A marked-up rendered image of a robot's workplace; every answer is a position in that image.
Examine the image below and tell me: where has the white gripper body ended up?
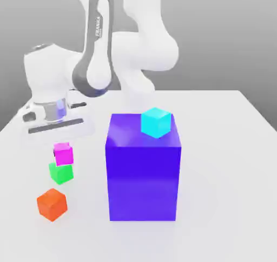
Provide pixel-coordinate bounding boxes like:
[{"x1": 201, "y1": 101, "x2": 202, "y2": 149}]
[{"x1": 24, "y1": 114, "x2": 96, "y2": 145}]

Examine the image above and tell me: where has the small magenta cube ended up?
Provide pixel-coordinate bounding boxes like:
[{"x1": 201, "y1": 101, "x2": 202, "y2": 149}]
[{"x1": 53, "y1": 142, "x2": 74, "y2": 167}]

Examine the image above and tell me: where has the small green cube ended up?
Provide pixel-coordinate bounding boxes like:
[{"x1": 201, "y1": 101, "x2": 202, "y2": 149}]
[{"x1": 48, "y1": 162, "x2": 74, "y2": 185}]

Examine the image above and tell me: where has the small orange cube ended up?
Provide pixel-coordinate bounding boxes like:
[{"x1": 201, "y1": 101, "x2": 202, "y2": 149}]
[{"x1": 36, "y1": 187, "x2": 68, "y2": 223}]

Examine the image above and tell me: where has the small cyan cube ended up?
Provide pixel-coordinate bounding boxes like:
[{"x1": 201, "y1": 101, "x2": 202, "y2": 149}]
[{"x1": 140, "y1": 106, "x2": 172, "y2": 139}]

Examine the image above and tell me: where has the large purple box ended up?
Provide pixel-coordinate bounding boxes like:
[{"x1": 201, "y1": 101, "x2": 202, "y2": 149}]
[{"x1": 105, "y1": 113, "x2": 182, "y2": 222}]

